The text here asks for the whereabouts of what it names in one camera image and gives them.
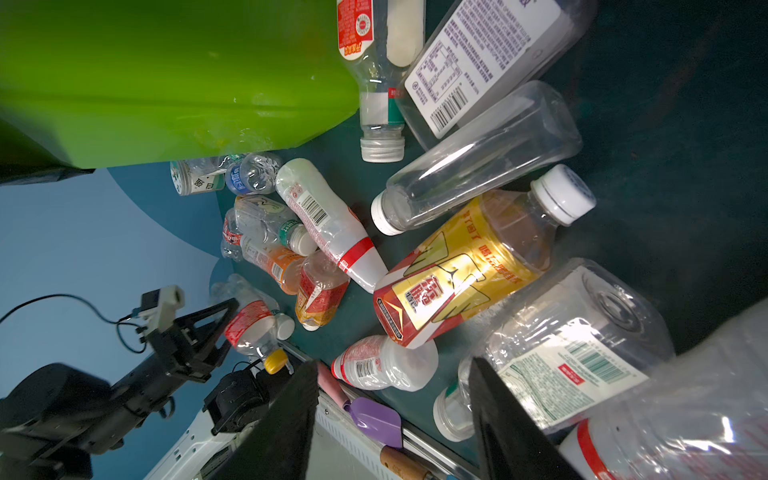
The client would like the clear bottle green neck band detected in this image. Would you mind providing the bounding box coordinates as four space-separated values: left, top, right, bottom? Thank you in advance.
234 195 318 257

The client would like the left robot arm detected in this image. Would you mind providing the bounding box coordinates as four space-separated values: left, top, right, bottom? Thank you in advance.
1 290 239 479

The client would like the green bin with black liner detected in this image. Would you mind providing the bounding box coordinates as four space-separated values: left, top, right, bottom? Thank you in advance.
1 1 358 184

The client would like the blue cap clear water bottle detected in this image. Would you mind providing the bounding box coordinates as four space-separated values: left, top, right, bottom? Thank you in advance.
225 152 283 196

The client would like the clear square bottle white cap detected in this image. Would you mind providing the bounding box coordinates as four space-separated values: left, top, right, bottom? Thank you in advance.
371 81 583 236

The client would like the purple shovel pink handle front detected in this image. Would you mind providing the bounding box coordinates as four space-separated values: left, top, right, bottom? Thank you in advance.
317 363 403 449

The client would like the yellow cap red label bottle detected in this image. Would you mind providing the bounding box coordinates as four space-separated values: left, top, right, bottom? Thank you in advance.
210 274 296 375

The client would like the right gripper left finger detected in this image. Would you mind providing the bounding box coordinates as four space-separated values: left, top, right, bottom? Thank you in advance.
212 361 319 479

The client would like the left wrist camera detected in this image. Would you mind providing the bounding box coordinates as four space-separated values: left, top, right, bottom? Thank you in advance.
131 285 185 334

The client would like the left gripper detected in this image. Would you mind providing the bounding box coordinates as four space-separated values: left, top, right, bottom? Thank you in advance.
122 298 240 383

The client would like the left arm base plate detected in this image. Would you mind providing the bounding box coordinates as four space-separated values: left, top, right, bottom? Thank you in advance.
202 369 270 435

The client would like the purple text label bottle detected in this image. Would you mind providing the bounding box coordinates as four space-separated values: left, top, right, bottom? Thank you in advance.
398 0 598 150

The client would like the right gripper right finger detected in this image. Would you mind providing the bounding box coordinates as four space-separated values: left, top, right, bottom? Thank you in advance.
469 357 580 480

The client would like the clear bottle green white label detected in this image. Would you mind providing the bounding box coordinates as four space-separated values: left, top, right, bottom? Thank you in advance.
433 258 675 442

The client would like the tall red white label bottle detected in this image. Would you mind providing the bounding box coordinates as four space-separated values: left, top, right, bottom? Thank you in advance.
335 0 426 163

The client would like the orange label white cap bottle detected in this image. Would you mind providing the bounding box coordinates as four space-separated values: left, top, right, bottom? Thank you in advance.
241 234 305 295

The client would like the gold red label tea bottle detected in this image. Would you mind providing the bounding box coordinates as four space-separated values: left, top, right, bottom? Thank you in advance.
373 165 596 349

